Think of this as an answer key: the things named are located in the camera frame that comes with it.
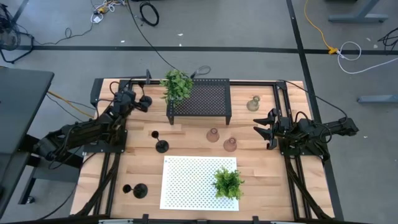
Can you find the pink glass candle holder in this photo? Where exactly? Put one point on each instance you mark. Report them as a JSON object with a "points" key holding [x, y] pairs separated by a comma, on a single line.
{"points": [[213, 136], [230, 145]]}

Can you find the black clamp post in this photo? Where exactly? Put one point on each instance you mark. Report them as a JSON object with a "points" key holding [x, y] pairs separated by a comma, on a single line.
{"points": [[148, 77]]}

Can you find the black perforated metal shelf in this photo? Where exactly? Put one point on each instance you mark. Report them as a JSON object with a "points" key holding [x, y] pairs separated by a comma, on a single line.
{"points": [[205, 99]]}

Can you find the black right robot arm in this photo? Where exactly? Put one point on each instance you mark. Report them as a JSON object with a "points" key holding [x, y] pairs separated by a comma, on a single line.
{"points": [[339, 126]]}

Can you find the black aluminium table frame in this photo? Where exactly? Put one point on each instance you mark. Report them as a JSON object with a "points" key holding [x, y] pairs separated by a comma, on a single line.
{"points": [[255, 83]]}

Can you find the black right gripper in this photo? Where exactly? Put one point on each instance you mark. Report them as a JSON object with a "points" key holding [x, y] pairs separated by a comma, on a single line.
{"points": [[281, 127]]}

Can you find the black desk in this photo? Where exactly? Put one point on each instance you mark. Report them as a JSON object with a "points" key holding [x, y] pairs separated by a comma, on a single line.
{"points": [[21, 102]]}

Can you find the grey metal bar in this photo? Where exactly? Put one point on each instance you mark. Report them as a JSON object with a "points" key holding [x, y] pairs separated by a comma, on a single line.
{"points": [[379, 99]]}

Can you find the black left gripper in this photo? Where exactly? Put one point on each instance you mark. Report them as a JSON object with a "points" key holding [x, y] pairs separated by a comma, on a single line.
{"points": [[125, 100]]}

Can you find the white perforated metal shelf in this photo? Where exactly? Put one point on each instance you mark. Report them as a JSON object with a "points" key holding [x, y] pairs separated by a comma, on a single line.
{"points": [[186, 183]]}

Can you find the grey table leg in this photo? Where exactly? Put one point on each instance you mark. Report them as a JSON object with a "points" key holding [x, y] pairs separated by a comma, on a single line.
{"points": [[357, 18]]}

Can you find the black desk leg frame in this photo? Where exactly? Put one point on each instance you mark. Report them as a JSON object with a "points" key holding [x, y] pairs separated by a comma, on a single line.
{"points": [[29, 188]]}

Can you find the green glass candle holder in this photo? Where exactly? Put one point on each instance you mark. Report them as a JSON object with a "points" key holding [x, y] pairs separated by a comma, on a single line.
{"points": [[252, 105]]}

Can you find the green fern plant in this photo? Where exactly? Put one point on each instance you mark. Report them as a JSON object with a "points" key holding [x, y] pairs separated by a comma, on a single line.
{"points": [[228, 183]]}

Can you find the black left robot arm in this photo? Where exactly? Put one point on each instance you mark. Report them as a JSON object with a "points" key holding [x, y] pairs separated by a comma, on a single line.
{"points": [[90, 129]]}

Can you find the broad-leaf plant in white pot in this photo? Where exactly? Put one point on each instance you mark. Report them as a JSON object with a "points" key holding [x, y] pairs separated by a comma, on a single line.
{"points": [[177, 87]]}

